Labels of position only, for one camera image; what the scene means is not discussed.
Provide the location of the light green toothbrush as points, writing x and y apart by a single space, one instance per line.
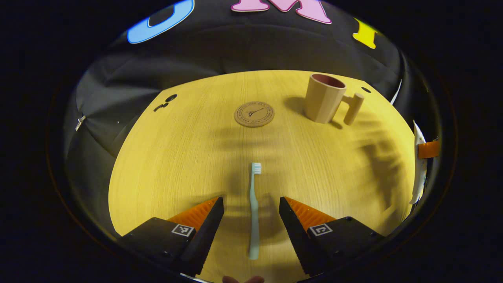
254 208

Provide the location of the black backdrop cloth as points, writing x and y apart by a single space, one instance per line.
251 47

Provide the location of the white toothpaste tube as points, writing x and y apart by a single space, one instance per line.
419 177

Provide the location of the silver cloth clip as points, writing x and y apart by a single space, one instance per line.
80 122

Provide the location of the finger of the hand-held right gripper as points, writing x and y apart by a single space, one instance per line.
428 149

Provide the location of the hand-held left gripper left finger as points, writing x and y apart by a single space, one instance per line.
206 232

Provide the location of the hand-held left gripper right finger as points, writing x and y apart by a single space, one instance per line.
292 232

